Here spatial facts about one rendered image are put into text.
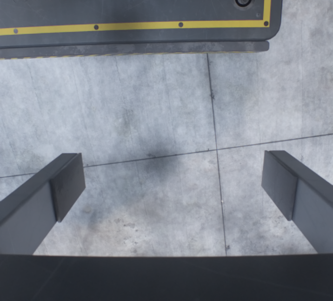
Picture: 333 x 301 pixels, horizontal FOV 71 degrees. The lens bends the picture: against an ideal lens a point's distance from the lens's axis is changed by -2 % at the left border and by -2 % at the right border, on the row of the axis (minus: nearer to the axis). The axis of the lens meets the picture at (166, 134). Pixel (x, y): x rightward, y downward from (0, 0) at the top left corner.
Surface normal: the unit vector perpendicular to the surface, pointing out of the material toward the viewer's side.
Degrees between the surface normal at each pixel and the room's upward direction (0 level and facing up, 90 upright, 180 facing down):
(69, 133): 0
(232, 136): 0
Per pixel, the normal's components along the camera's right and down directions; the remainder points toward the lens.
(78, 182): 1.00, -0.01
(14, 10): -0.02, 0.26
